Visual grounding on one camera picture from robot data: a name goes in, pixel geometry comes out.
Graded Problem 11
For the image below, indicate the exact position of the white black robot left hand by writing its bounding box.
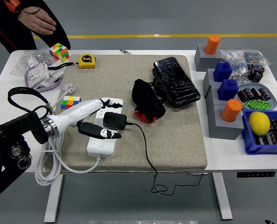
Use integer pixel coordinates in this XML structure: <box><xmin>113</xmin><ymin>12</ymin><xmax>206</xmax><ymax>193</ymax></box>
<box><xmin>49</xmin><ymin>98</ymin><xmax>124</xmax><ymax>140</ymax></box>

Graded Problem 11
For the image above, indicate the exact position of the person's right hand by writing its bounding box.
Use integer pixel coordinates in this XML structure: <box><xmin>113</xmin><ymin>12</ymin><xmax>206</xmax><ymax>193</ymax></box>
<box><xmin>17</xmin><ymin>8</ymin><xmax>57</xmax><ymax>35</ymax></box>

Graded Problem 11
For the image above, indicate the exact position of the black power adapter with cord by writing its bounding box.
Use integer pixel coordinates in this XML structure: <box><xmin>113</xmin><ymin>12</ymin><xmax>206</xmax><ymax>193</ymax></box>
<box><xmin>103</xmin><ymin>112</ymin><xmax>208</xmax><ymax>196</ymax></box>

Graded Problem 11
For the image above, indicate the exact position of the white power strip with cord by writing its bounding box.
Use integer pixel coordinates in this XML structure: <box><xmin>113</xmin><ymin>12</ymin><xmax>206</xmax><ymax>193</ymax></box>
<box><xmin>35</xmin><ymin>83</ymin><xmax>124</xmax><ymax>187</ymax></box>

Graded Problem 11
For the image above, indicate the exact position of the multicolour puzzle cube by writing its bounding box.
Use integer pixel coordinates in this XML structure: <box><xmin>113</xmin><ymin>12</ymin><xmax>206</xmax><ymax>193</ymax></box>
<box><xmin>48</xmin><ymin>42</ymin><xmax>70</xmax><ymax>63</ymax></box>
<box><xmin>60</xmin><ymin>95</ymin><xmax>82</xmax><ymax>111</ymax></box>

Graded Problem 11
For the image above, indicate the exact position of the person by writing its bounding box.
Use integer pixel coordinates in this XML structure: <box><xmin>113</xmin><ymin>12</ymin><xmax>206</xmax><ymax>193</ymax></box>
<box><xmin>0</xmin><ymin>0</ymin><xmax>71</xmax><ymax>54</ymax></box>

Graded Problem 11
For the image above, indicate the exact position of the black table control panel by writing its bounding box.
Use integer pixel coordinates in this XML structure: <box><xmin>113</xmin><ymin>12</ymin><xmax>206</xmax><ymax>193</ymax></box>
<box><xmin>236</xmin><ymin>171</ymin><xmax>276</xmax><ymax>178</ymax></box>

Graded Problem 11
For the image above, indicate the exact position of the yellow tape measure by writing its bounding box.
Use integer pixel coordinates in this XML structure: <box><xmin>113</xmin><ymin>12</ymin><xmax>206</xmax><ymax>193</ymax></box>
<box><xmin>47</xmin><ymin>54</ymin><xmax>97</xmax><ymax>70</ymax></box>

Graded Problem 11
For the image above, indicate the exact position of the white table leg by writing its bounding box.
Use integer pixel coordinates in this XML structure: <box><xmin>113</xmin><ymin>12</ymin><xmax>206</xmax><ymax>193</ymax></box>
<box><xmin>212</xmin><ymin>173</ymin><xmax>234</xmax><ymax>220</ymax></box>
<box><xmin>43</xmin><ymin>174</ymin><xmax>64</xmax><ymax>223</ymax></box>

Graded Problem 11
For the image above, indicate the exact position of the grey-brown fabric mat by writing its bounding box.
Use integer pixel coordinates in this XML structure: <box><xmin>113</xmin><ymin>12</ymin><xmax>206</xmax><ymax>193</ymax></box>
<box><xmin>45</xmin><ymin>55</ymin><xmax>208</xmax><ymax>174</ymax></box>

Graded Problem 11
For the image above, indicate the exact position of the black red fabric bundle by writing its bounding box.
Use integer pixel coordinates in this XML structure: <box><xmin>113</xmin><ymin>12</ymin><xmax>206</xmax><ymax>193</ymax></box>
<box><xmin>132</xmin><ymin>78</ymin><xmax>166</xmax><ymax>124</ymax></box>

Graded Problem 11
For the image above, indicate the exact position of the blue plastic bin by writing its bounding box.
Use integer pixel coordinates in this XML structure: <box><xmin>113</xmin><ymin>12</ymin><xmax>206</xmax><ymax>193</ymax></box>
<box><xmin>242</xmin><ymin>109</ymin><xmax>277</xmax><ymax>155</ymax></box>

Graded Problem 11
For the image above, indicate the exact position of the black capacitors pile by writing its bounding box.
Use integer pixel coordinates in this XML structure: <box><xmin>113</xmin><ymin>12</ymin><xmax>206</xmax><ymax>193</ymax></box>
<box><xmin>254</xmin><ymin>118</ymin><xmax>277</xmax><ymax>147</ymax></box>

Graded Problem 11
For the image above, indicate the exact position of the yellow lemon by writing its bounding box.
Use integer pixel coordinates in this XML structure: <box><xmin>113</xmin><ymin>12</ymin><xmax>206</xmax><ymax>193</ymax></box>
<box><xmin>248</xmin><ymin>111</ymin><xmax>271</xmax><ymax>137</ymax></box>

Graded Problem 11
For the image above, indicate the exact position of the grey socket block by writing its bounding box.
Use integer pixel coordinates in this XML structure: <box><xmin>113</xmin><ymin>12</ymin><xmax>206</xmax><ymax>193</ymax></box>
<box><xmin>204</xmin><ymin>85</ymin><xmax>230</xmax><ymax>112</ymax></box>
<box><xmin>207</xmin><ymin>102</ymin><xmax>244</xmax><ymax>141</ymax></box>
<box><xmin>194</xmin><ymin>43</ymin><xmax>223</xmax><ymax>72</ymax></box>
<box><xmin>202</xmin><ymin>68</ymin><xmax>223</xmax><ymax>98</ymax></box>

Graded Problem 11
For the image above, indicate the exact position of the black glossy wrapped device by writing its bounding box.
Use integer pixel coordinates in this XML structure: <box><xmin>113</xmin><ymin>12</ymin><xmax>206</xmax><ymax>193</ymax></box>
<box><xmin>152</xmin><ymin>56</ymin><xmax>201</xmax><ymax>108</ymax></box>

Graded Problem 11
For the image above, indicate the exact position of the orange cylinder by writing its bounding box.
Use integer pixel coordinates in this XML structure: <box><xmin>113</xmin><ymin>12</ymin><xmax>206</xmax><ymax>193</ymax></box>
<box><xmin>221</xmin><ymin>98</ymin><xmax>243</xmax><ymax>123</ymax></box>
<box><xmin>204</xmin><ymin>35</ymin><xmax>221</xmax><ymax>55</ymax></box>

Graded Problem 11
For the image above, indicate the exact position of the green cylindrical cells pile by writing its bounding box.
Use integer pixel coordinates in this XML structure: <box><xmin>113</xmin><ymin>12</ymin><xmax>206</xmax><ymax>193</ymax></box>
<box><xmin>244</xmin><ymin>99</ymin><xmax>272</xmax><ymax>110</ymax></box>

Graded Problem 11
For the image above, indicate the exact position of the light blue plate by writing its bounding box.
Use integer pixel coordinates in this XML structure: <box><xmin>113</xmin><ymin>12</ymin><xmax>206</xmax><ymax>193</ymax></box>
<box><xmin>236</xmin><ymin>83</ymin><xmax>277</xmax><ymax>111</ymax></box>

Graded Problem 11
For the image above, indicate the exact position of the black capacitor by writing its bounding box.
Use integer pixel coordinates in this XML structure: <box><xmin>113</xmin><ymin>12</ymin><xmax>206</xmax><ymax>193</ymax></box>
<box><xmin>257</xmin><ymin>87</ymin><xmax>272</xmax><ymax>101</ymax></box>
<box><xmin>250</xmin><ymin>87</ymin><xmax>262</xmax><ymax>98</ymax></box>
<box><xmin>244</xmin><ymin>87</ymin><xmax>256</xmax><ymax>100</ymax></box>
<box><xmin>236</xmin><ymin>90</ymin><xmax>249</xmax><ymax>103</ymax></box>

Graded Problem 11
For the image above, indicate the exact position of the blue peg block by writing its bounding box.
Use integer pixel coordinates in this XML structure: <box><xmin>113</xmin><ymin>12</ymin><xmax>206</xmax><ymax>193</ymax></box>
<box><xmin>217</xmin><ymin>79</ymin><xmax>239</xmax><ymax>101</ymax></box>
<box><xmin>213</xmin><ymin>61</ymin><xmax>233</xmax><ymax>82</ymax></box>

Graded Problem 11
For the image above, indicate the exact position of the clear bag of black capacitors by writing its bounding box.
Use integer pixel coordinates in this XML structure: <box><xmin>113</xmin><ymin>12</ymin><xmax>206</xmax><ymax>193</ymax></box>
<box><xmin>247</xmin><ymin>63</ymin><xmax>270</xmax><ymax>84</ymax></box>

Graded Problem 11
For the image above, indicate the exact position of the clear bag of blue resistors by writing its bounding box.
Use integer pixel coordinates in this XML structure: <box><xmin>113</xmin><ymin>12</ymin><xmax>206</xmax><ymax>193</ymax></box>
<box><xmin>220</xmin><ymin>49</ymin><xmax>250</xmax><ymax>84</ymax></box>

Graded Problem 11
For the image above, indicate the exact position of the clear bag of blue parts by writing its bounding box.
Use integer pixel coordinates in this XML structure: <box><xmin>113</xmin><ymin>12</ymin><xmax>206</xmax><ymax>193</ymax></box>
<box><xmin>242</xmin><ymin>49</ymin><xmax>276</xmax><ymax>66</ymax></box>

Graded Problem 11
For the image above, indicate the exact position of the white wall socket panel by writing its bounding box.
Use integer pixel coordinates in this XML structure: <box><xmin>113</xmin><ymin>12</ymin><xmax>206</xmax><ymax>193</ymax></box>
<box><xmin>27</xmin><ymin>63</ymin><xmax>49</xmax><ymax>89</ymax></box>
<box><xmin>48</xmin><ymin>61</ymin><xmax>64</xmax><ymax>81</ymax></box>

